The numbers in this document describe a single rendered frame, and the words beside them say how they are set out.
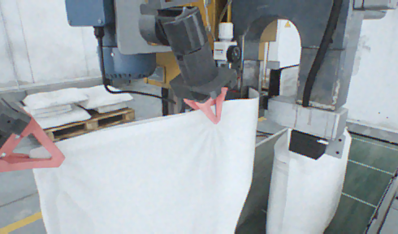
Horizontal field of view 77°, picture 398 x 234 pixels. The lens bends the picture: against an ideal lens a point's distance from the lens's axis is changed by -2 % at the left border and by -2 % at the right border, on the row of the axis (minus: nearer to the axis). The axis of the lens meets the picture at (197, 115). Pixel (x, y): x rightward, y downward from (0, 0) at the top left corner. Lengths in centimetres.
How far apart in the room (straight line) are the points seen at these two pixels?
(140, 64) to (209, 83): 30
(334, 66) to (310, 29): 8
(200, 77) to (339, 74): 25
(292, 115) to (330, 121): 7
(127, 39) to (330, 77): 42
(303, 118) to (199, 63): 25
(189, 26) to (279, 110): 29
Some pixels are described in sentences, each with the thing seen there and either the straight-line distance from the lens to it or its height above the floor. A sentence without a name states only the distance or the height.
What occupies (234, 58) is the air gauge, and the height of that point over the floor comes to 115.
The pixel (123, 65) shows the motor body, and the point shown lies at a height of 112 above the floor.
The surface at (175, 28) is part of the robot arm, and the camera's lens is 36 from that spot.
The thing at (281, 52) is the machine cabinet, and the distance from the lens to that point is 363.
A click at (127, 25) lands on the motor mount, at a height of 122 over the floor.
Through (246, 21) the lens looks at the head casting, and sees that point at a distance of 58.
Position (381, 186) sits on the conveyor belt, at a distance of 177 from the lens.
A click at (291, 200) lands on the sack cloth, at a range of 97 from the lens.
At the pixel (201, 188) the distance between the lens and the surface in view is 50.
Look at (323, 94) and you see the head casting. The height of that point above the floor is 109.
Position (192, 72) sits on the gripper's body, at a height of 115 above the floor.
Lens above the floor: 121
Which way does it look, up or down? 19 degrees down
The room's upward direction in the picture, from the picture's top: straight up
